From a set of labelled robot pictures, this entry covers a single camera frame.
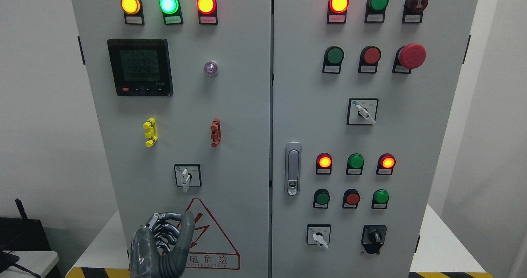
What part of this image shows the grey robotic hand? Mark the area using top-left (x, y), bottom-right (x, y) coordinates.
top-left (129, 210), bottom-right (195, 278)

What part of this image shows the white rotary selector switch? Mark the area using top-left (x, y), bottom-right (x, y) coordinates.
top-left (174, 164), bottom-right (203, 192)

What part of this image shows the red electric hazard warning sticker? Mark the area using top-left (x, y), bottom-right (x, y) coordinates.
top-left (186, 198), bottom-right (240, 270)

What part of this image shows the yellow terminal clip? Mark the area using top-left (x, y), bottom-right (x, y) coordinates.
top-left (142, 118), bottom-right (158, 148)

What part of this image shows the red terminal clip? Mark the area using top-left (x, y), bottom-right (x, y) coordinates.
top-left (210, 118), bottom-right (222, 148)

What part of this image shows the white side table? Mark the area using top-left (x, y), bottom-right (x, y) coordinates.
top-left (0, 250), bottom-right (59, 278)

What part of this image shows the black box with antenna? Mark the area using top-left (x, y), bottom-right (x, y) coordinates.
top-left (0, 199), bottom-right (51, 251)

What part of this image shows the green push button lower left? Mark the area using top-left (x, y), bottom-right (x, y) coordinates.
top-left (312, 189), bottom-right (331, 209)

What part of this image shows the grey left cabinet door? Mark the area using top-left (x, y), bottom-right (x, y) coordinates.
top-left (72, 0), bottom-right (272, 278)

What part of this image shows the grey cabinet door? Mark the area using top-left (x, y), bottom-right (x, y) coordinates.
top-left (72, 0), bottom-right (272, 278)
top-left (271, 0), bottom-right (478, 278)

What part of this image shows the black digital power meter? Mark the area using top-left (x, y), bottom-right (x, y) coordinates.
top-left (107, 38), bottom-right (173, 96)

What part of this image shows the red lit lamp middle left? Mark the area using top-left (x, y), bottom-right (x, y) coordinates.
top-left (315, 153), bottom-right (333, 175)

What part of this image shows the small purple sensor dome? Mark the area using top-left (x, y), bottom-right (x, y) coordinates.
top-left (204, 61), bottom-right (219, 77)

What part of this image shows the red push button lower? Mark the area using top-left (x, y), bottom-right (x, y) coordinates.
top-left (341, 189), bottom-right (361, 209)

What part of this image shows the red push button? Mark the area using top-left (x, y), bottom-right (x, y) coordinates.
top-left (358, 45), bottom-right (381, 74)
top-left (341, 189), bottom-right (361, 209)

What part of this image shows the green lamp middle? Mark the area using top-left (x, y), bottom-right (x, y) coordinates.
top-left (346, 153), bottom-right (365, 175)

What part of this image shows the red lit lamp middle right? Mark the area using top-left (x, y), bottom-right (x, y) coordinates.
top-left (376, 153), bottom-right (396, 175)

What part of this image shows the green lit indicator lamp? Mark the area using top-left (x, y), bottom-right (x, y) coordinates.
top-left (159, 0), bottom-right (183, 25)

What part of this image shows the yellow indicator lamp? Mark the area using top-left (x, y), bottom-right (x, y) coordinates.
top-left (121, 0), bottom-right (145, 25)

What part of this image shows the red lit indicator lamp left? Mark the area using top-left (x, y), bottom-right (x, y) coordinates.
top-left (196, 0), bottom-right (218, 25)

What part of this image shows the green push button upper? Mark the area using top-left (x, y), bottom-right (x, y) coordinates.
top-left (322, 46), bottom-right (344, 74)

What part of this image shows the grey right cabinet door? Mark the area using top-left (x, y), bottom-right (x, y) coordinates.
top-left (271, 0), bottom-right (478, 278)

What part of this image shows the white platform with hazard stripes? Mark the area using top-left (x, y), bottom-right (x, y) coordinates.
top-left (66, 206), bottom-right (491, 278)

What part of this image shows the red push button upper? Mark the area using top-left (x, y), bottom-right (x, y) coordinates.
top-left (358, 45), bottom-right (381, 74)

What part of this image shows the red lit lamp top right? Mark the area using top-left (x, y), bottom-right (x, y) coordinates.
top-left (327, 0), bottom-right (350, 24)

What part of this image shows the red emergency stop mushroom button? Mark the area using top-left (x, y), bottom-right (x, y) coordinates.
top-left (393, 43), bottom-right (427, 74)

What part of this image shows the green lamp top right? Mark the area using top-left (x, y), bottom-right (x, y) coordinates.
top-left (364, 0), bottom-right (389, 23)

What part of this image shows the dark red buzzer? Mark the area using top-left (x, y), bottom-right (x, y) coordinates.
top-left (401, 0), bottom-right (429, 23)

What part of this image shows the lower white selector switch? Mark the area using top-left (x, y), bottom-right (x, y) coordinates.
top-left (306, 224), bottom-right (331, 250)

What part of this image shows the silver door latch handle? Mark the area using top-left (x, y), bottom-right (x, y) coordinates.
top-left (285, 141), bottom-right (302, 196)

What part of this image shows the black rotary knob switch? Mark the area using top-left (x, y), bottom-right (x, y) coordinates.
top-left (361, 225), bottom-right (387, 254)

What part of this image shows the upper right white selector switch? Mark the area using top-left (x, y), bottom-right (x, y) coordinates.
top-left (347, 98), bottom-right (379, 126)

